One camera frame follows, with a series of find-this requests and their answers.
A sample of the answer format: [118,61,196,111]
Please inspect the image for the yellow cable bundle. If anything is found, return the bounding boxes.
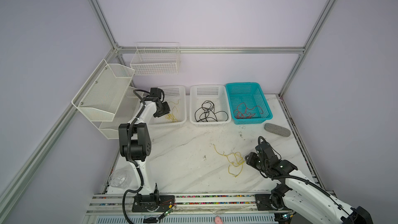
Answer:
[212,143,246,178]

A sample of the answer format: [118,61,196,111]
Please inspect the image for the black cable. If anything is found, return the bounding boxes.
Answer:
[194,100,230,123]

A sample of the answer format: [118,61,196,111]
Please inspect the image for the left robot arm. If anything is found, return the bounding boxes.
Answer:
[118,88,171,215]

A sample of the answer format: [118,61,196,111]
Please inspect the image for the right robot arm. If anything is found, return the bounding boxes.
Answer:
[245,136,373,224]

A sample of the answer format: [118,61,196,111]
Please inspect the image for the left white plastic basket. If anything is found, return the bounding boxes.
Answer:
[148,85,187,129]

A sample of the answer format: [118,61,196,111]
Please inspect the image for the white plastic basket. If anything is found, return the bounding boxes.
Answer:
[189,85,232,127]
[148,85,187,129]

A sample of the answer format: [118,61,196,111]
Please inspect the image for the middle white plastic basket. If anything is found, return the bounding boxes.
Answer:
[189,85,232,127]

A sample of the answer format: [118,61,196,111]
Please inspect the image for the white mesh two-tier shelf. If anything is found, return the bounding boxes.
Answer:
[72,60,139,140]

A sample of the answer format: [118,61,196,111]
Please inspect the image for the teal plastic basket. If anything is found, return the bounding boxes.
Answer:
[226,83,273,125]

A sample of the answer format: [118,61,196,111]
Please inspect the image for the pink object at front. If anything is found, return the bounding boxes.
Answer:
[214,216,223,224]

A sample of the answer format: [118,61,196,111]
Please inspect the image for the clear plastic cup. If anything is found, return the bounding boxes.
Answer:
[108,169,132,189]

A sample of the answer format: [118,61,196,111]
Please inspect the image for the white wire wall basket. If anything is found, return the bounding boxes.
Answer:
[130,42,180,76]

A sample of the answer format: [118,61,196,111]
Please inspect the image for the red cable bundle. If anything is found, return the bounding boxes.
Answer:
[233,102,265,119]

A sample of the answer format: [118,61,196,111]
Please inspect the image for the aluminium front rail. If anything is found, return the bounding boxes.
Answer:
[86,191,289,215]

